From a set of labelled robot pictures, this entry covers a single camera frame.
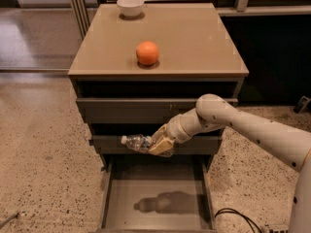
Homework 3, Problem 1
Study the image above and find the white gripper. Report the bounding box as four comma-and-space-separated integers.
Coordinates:
149, 114, 192, 156

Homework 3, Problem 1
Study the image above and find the clear plastic water bottle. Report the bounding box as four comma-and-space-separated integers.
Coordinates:
121, 133, 175, 158

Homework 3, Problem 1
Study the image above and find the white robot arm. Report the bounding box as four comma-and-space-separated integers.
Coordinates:
150, 94, 311, 233

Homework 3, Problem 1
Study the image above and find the grey open bottom drawer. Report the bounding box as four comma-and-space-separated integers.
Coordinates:
94, 156, 218, 233

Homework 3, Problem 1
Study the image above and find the grey middle drawer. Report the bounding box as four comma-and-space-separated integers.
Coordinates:
91, 135, 222, 155

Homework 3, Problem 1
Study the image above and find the grey top drawer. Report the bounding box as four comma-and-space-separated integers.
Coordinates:
76, 98, 196, 124

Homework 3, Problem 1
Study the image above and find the grey drawer cabinet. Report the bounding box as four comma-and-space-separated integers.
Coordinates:
67, 2, 250, 172

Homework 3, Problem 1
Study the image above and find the orange fruit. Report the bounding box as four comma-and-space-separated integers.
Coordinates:
136, 41, 159, 65

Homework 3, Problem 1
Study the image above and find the white ceramic bowl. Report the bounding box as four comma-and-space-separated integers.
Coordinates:
117, 0, 144, 17

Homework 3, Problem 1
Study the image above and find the metal floor vent grille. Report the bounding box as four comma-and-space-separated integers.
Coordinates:
261, 224, 289, 233

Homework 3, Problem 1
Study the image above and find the small dark floor device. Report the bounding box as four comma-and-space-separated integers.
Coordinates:
294, 96, 311, 114

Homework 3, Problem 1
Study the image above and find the grey object at floor left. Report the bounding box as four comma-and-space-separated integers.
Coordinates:
0, 212, 19, 229

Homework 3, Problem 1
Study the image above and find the black floor cable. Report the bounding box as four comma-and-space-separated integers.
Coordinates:
214, 208, 263, 233

